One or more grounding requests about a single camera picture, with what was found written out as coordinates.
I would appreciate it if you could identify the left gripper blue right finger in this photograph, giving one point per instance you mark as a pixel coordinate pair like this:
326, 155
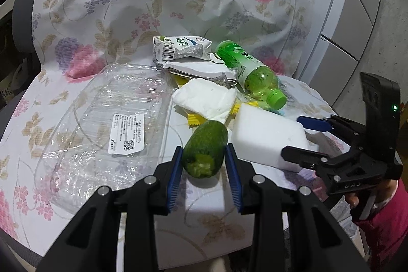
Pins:
233, 176

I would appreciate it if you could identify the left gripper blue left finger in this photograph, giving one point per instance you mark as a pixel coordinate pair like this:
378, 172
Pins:
174, 178

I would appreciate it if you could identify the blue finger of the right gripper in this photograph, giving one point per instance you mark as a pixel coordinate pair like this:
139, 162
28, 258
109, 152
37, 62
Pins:
314, 124

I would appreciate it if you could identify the green cucumber piece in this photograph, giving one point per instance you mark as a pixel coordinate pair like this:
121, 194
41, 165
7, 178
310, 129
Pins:
204, 152

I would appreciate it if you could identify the white sponge block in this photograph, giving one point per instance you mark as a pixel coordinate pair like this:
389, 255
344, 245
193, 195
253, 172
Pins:
259, 136

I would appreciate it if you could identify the yellow snack wrapper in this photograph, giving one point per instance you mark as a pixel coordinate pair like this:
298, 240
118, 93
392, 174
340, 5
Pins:
196, 119

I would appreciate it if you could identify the green tea bottle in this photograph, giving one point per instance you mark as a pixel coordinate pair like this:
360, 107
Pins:
255, 78

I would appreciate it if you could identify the white tissue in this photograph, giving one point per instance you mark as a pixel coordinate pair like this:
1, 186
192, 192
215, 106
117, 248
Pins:
206, 98

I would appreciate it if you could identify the clear plastic tray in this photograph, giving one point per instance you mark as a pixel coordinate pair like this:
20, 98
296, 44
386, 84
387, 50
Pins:
112, 135

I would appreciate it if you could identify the white milk carton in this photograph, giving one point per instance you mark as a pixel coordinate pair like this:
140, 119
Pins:
169, 48

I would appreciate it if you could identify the person's right hand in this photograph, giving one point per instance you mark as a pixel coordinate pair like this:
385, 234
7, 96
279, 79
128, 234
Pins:
384, 191

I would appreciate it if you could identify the grey refrigerator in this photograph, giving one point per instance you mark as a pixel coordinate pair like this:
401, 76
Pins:
339, 34

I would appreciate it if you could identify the floral cloth cover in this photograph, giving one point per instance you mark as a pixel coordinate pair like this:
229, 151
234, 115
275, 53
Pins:
75, 39

